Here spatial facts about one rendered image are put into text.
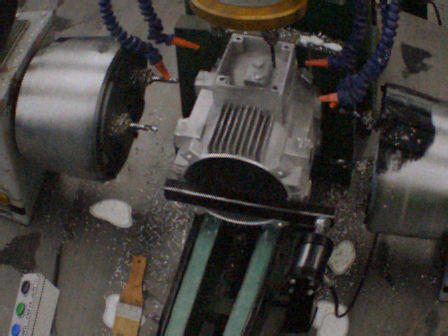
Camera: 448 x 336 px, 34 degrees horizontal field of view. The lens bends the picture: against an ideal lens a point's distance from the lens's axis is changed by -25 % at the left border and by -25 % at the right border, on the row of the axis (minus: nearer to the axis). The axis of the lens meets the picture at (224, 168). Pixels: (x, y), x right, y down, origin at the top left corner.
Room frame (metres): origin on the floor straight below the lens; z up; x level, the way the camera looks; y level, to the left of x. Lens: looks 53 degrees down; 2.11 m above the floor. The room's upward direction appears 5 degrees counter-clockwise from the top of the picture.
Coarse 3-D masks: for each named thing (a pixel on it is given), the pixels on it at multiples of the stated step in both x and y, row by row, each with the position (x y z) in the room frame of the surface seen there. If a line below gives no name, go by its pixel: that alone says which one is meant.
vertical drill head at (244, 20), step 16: (192, 0) 0.90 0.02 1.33; (208, 0) 0.89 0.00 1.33; (224, 0) 0.88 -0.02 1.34; (240, 0) 0.87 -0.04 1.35; (256, 0) 0.86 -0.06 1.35; (272, 0) 0.87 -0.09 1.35; (288, 0) 0.88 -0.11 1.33; (304, 0) 0.89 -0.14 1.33; (208, 16) 0.86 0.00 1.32; (224, 16) 0.85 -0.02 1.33; (240, 16) 0.84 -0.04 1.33; (256, 16) 0.84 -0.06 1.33; (272, 16) 0.84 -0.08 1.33; (288, 16) 0.85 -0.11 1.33; (224, 32) 0.89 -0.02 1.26; (272, 32) 0.86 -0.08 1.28; (272, 48) 0.87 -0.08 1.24; (272, 64) 0.87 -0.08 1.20
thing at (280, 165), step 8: (216, 64) 0.99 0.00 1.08; (304, 72) 0.95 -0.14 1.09; (304, 80) 0.94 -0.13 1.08; (184, 144) 0.84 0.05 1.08; (192, 144) 0.82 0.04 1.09; (200, 144) 0.83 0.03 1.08; (184, 152) 0.82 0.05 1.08; (192, 152) 0.82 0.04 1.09; (200, 152) 0.82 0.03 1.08; (192, 160) 0.82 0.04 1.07; (272, 160) 0.79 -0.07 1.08; (280, 160) 0.78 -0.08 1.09; (288, 160) 0.79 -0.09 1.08; (272, 168) 0.78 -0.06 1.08; (280, 168) 0.78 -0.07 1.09; (288, 168) 0.78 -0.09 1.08; (280, 176) 0.78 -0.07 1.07; (192, 208) 0.82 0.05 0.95; (200, 208) 0.81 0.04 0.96; (272, 224) 0.78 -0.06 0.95; (280, 224) 0.78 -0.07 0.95; (288, 224) 0.77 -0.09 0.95
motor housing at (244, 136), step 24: (216, 120) 0.86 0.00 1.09; (240, 120) 0.86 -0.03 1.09; (264, 120) 0.84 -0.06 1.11; (288, 120) 0.87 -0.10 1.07; (312, 120) 0.88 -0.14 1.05; (216, 144) 0.81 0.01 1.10; (240, 144) 0.82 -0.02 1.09; (264, 144) 0.81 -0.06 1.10; (312, 144) 0.85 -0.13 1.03; (192, 168) 0.85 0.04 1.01; (216, 168) 0.88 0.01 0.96; (240, 168) 0.89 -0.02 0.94; (264, 168) 0.78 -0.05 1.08; (264, 192) 0.84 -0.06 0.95; (288, 192) 0.77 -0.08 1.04; (216, 216) 0.81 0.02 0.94; (240, 216) 0.81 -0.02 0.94
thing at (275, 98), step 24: (240, 48) 0.98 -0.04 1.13; (264, 48) 0.98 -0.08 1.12; (288, 48) 0.96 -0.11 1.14; (216, 72) 0.91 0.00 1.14; (240, 72) 0.93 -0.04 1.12; (264, 72) 0.92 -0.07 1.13; (288, 72) 0.91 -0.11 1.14; (216, 96) 0.89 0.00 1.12; (240, 96) 0.87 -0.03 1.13; (264, 96) 0.86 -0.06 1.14; (288, 96) 0.89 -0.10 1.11
